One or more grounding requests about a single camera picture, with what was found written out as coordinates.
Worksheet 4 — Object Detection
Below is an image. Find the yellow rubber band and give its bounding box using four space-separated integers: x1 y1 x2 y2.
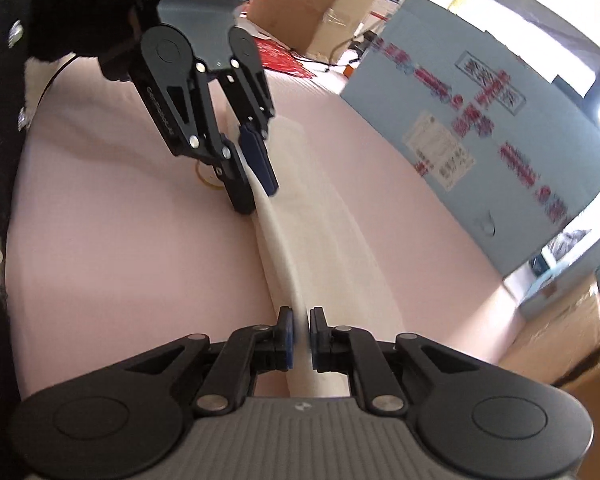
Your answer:
195 160 224 191

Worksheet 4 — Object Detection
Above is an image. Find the white fabric shopping bag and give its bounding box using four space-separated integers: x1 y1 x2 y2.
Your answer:
247 117 404 398

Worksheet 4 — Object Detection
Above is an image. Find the red paper-cut decoration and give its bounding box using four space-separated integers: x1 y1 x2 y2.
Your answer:
254 38 314 79

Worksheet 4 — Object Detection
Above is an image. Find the taped brown cardboard box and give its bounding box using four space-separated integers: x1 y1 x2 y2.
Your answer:
247 0 375 63

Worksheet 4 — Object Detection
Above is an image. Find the open brown cardboard box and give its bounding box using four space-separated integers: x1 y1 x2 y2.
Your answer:
498 275 600 479

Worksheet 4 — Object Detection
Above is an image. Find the large light blue carton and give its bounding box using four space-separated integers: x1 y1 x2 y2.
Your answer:
342 0 600 275

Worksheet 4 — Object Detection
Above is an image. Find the black power cable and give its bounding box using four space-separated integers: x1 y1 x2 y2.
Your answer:
289 29 382 74

